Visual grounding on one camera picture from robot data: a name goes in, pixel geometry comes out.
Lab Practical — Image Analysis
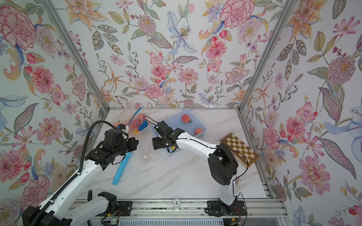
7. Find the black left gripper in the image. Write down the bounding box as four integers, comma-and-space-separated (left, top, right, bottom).
114, 137, 141, 157

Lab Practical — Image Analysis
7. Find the pink peach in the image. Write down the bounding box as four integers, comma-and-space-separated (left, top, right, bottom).
182, 115, 191, 123

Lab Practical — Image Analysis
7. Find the clear pink bag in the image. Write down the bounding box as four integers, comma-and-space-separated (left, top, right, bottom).
135, 131, 156, 166

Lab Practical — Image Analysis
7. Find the clear blue-zipper zip bag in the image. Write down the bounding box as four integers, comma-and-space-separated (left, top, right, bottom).
128, 107, 149, 135

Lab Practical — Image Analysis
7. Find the clear pink-zipper zip bag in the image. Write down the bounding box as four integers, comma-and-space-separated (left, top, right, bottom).
111, 103, 135, 127

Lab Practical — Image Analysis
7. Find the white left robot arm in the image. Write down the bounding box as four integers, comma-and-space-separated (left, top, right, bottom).
22, 124, 139, 226

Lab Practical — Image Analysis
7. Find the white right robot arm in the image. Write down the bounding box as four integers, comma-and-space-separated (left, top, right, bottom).
152, 121, 239, 211

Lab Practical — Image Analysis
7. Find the blue toy microphone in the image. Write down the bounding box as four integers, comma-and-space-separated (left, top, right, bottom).
112, 152, 132, 185

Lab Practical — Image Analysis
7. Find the light blue perforated basket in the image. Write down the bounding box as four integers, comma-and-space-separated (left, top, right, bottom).
149, 109, 207, 139

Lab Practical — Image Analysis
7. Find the wooden chessboard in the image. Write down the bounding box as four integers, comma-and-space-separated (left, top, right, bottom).
221, 133, 260, 167

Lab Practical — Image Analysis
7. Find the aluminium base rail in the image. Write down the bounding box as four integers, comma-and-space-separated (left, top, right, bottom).
84, 197, 291, 226

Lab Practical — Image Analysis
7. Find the aluminium left corner post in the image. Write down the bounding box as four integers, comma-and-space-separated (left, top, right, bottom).
39, 0, 110, 113

